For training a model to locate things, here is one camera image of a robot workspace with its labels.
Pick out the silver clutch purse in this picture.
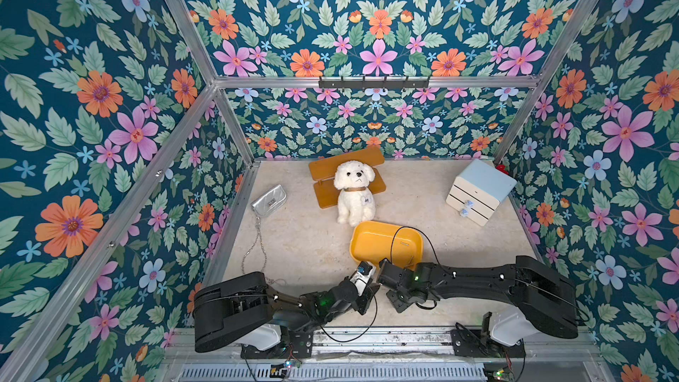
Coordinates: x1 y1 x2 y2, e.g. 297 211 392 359
251 184 288 219

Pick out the black hook rail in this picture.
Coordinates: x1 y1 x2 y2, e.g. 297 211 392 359
318 76 431 90

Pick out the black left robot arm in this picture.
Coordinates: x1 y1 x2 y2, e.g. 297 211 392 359
193 272 379 353

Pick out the white mini drawer cabinet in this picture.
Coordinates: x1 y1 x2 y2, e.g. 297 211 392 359
446 160 517 226

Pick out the white plush dog toy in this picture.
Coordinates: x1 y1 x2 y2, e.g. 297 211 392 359
333 161 376 227

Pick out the aluminium frame rail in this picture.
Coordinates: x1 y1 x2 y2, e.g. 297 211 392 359
311 326 603 363

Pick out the yellow plastic storage box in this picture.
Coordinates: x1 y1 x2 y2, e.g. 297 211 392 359
349 221 424 269

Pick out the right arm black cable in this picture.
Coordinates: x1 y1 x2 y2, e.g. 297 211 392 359
389 225 441 272

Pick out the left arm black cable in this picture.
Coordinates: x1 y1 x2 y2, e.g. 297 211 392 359
317 285 379 344

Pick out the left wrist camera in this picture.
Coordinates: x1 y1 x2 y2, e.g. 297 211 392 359
355 261 376 284

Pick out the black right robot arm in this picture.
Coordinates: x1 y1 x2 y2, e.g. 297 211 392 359
378 256 578 340

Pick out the silver purse chain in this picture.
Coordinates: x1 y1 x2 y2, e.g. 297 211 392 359
240 214 288 287

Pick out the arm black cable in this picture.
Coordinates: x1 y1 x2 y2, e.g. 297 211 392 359
317 285 379 344
389 225 441 272

